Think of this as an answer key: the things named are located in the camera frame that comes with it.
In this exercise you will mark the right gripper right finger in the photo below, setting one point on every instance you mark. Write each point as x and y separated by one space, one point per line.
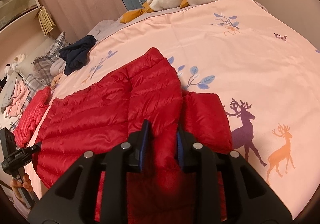
227 187

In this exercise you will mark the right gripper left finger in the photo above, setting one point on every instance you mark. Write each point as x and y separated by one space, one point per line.
94 188

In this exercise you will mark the red down jacket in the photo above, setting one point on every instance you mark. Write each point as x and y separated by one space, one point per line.
103 115
32 116

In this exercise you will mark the pink clothes pile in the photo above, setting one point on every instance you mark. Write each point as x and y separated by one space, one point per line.
19 97

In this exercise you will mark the person left hand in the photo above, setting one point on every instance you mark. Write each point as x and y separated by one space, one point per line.
16 184

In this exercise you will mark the folded red down jacket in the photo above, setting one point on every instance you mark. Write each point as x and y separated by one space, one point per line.
32 116

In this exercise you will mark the plaid pillow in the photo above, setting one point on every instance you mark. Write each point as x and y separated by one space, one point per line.
40 75

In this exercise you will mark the orange cloth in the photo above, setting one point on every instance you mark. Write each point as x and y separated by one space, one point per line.
55 81

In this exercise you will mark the small plush toys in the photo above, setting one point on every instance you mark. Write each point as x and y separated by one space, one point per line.
10 68

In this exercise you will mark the beige pillow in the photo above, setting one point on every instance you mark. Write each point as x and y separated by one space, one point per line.
26 66

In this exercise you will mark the light grey garment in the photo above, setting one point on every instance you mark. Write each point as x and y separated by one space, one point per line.
57 67

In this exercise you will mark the navy blue garment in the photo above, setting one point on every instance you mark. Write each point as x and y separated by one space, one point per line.
75 55

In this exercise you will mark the pink deer print duvet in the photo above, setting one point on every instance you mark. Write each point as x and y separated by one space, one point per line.
265 74

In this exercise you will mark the yellow tassel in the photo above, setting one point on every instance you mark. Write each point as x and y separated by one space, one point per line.
45 21

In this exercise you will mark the white shelf unit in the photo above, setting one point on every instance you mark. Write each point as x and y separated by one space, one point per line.
18 11

